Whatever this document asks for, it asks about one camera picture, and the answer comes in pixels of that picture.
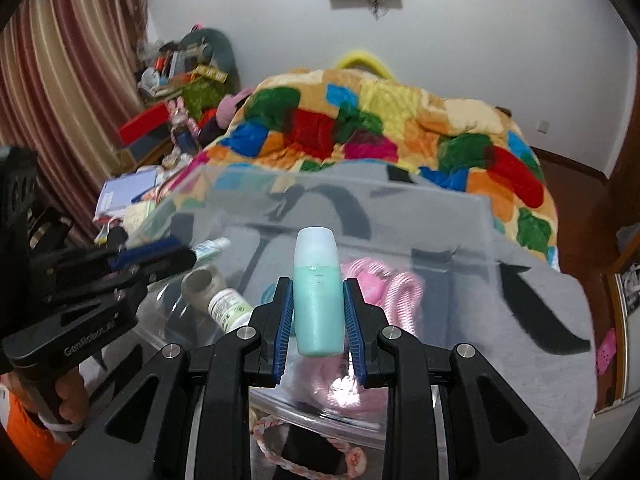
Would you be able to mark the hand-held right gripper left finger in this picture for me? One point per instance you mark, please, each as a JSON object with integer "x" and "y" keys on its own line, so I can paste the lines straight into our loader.
{"x": 281, "y": 330}

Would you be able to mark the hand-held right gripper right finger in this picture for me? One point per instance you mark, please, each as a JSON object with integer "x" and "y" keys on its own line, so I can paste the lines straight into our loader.
{"x": 356, "y": 332}

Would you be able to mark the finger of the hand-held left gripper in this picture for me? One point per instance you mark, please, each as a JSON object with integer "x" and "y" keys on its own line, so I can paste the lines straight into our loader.
{"x": 150, "y": 256}
{"x": 100, "y": 292}

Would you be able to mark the teal lotion bottle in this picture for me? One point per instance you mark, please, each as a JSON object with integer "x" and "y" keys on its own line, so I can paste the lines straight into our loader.
{"x": 317, "y": 305}

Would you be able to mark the clear plastic storage bin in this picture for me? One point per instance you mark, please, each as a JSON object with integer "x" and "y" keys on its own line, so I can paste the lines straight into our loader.
{"x": 400, "y": 240}

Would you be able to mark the person's left forearm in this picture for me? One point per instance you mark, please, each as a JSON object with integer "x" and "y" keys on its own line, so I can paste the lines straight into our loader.
{"x": 25, "y": 435}

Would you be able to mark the person's left hand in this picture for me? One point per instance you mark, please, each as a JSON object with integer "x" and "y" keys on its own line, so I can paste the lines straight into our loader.
{"x": 72, "y": 397}

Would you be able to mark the small white green-label bottle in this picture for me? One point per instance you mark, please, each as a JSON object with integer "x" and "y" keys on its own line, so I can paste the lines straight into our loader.
{"x": 229, "y": 310}

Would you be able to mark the small white tube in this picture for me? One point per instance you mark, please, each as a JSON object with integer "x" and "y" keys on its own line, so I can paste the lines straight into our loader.
{"x": 210, "y": 249}

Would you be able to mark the grey tape roll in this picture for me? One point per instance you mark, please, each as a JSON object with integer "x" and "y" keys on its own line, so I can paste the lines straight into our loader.
{"x": 202, "y": 287}

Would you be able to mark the blue notebook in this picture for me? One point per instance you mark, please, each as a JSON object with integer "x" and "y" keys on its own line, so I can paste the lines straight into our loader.
{"x": 125, "y": 192}

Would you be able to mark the red flat box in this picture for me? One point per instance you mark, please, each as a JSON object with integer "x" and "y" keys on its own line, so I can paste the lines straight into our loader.
{"x": 142, "y": 124}

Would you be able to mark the green cloth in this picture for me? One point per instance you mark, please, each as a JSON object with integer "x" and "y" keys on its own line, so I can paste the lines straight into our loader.
{"x": 202, "y": 100}

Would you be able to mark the yellow black snack packet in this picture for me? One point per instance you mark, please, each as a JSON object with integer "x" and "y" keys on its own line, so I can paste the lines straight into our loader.
{"x": 210, "y": 73}

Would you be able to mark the striped red curtain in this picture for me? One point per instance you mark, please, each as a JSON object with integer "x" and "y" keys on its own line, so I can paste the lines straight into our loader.
{"x": 60, "y": 70}

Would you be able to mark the colourful patchwork blanket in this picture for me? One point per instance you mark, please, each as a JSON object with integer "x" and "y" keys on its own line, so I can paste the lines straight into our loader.
{"x": 400, "y": 125}

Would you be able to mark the dark green chair back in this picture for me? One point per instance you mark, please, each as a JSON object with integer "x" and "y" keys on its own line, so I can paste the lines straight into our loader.
{"x": 220, "y": 47}

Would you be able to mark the pink perforated card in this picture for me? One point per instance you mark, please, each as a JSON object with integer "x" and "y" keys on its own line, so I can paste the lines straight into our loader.
{"x": 606, "y": 352}

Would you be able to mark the wooden cabinet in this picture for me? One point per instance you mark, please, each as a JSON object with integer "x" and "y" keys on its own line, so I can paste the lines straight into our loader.
{"x": 622, "y": 320}

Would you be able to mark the yellow curved frame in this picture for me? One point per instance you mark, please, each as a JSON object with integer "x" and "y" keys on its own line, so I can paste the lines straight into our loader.
{"x": 365, "y": 57}

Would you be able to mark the white wall socket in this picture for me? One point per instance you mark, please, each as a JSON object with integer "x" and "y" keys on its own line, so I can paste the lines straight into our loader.
{"x": 543, "y": 126}

